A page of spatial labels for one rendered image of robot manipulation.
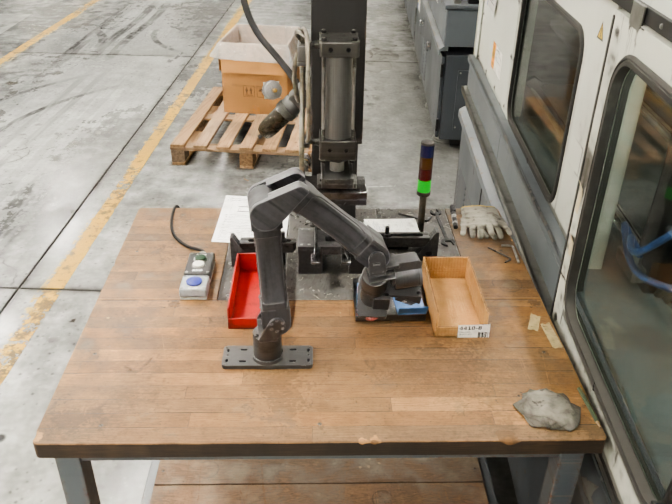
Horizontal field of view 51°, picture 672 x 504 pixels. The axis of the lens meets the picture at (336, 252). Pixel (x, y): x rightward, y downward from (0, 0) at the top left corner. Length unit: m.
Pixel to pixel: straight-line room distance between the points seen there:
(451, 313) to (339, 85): 0.61
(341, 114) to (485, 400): 0.73
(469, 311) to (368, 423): 0.46
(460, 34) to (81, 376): 3.70
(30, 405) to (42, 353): 0.32
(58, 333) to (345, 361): 1.97
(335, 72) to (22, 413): 1.89
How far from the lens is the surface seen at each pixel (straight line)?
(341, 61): 1.66
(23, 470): 2.78
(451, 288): 1.85
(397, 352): 1.63
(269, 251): 1.42
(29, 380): 3.14
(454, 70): 4.87
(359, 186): 1.80
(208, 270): 1.87
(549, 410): 1.52
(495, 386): 1.58
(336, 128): 1.71
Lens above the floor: 1.92
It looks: 31 degrees down
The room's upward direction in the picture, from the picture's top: 1 degrees clockwise
